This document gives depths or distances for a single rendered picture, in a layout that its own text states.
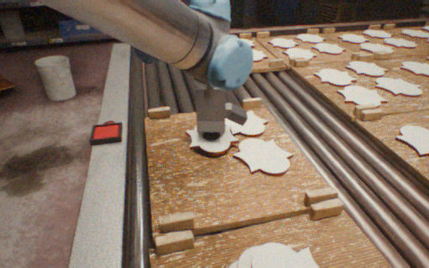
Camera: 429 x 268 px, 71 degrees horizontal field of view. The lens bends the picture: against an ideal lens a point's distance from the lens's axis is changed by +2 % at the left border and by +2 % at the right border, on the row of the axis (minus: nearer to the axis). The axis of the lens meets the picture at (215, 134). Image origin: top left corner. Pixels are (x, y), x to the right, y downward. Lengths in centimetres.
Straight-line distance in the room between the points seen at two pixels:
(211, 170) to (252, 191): 10
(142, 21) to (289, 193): 42
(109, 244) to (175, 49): 35
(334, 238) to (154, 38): 41
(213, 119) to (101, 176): 27
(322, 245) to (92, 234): 39
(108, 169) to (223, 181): 27
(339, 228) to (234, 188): 20
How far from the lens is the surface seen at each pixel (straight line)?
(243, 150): 69
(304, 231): 55
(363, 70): 124
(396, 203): 70
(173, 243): 49
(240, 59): 42
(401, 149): 83
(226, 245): 51
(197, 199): 58
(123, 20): 34
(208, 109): 63
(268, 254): 48
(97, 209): 63
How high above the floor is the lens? 135
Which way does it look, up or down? 33 degrees down
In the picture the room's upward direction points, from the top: straight up
